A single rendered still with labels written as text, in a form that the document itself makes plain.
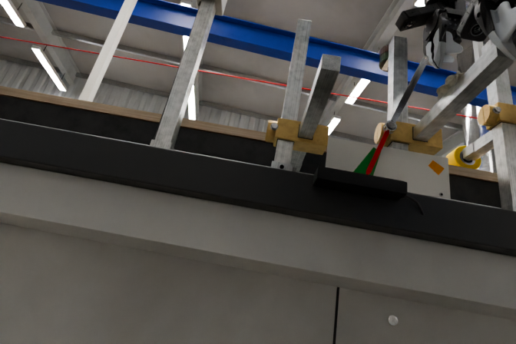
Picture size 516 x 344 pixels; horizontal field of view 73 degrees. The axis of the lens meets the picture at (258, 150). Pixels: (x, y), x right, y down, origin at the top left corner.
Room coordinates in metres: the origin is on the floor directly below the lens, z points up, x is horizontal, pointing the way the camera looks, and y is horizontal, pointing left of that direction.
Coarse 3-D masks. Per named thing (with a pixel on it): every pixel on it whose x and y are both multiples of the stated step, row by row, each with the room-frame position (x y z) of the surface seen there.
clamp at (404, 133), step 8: (376, 128) 0.69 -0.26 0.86; (400, 128) 0.66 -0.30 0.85; (408, 128) 0.65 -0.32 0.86; (376, 136) 0.69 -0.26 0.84; (392, 136) 0.66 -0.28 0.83; (400, 136) 0.66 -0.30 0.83; (408, 136) 0.65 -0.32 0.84; (432, 136) 0.65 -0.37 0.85; (440, 136) 0.65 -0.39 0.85; (384, 144) 0.69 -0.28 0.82; (408, 144) 0.66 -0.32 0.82; (416, 144) 0.66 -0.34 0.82; (424, 144) 0.65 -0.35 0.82; (432, 144) 0.65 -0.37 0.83; (440, 144) 0.65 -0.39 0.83; (424, 152) 0.68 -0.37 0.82; (432, 152) 0.68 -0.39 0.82
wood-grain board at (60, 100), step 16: (16, 96) 0.91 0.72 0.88; (32, 96) 0.91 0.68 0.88; (48, 96) 0.91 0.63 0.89; (112, 112) 0.90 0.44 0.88; (128, 112) 0.90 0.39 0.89; (144, 112) 0.90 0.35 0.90; (192, 128) 0.90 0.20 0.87; (208, 128) 0.89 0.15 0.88; (224, 128) 0.89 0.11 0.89; (240, 128) 0.89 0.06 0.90; (464, 176) 0.87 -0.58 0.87; (480, 176) 0.86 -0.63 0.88; (496, 176) 0.86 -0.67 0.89
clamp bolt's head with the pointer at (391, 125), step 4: (388, 124) 0.64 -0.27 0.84; (392, 124) 0.64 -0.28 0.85; (384, 128) 0.65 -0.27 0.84; (392, 128) 0.64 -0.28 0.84; (388, 132) 0.65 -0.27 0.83; (392, 132) 0.65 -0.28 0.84; (384, 136) 0.65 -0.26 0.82; (384, 140) 0.65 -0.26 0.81; (380, 144) 0.65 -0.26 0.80; (380, 148) 0.65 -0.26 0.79; (376, 152) 0.65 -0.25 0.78; (376, 156) 0.65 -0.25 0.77; (372, 160) 0.65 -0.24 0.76; (372, 164) 0.65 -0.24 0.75; (368, 168) 0.65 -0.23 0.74; (372, 168) 0.65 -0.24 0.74; (368, 172) 0.65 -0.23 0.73
